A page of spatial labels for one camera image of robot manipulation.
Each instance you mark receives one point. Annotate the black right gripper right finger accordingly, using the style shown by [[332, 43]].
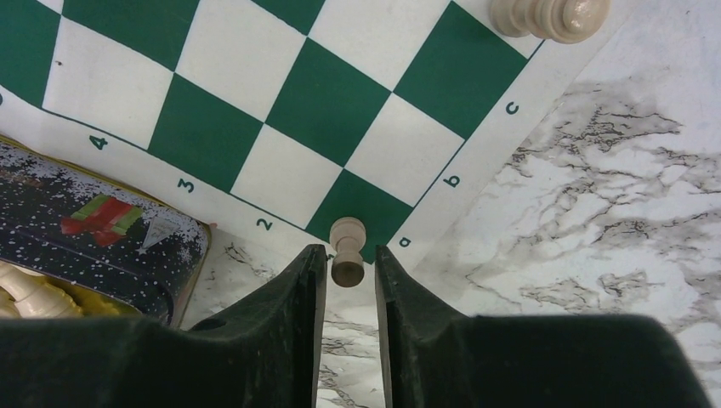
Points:
[[434, 356]]

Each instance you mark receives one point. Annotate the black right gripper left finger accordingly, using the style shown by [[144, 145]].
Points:
[[262, 351]]

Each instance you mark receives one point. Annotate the white pawn chess piece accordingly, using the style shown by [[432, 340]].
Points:
[[347, 238]]

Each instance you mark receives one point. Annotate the gold tin white pieces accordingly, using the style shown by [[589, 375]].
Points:
[[88, 234]]

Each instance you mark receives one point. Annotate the green white chess board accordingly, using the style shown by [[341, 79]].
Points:
[[273, 119]]

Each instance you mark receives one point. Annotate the pile of white chess pieces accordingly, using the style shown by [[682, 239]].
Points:
[[34, 298]]

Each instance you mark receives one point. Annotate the white chess piece on board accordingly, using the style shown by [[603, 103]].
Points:
[[562, 21]]

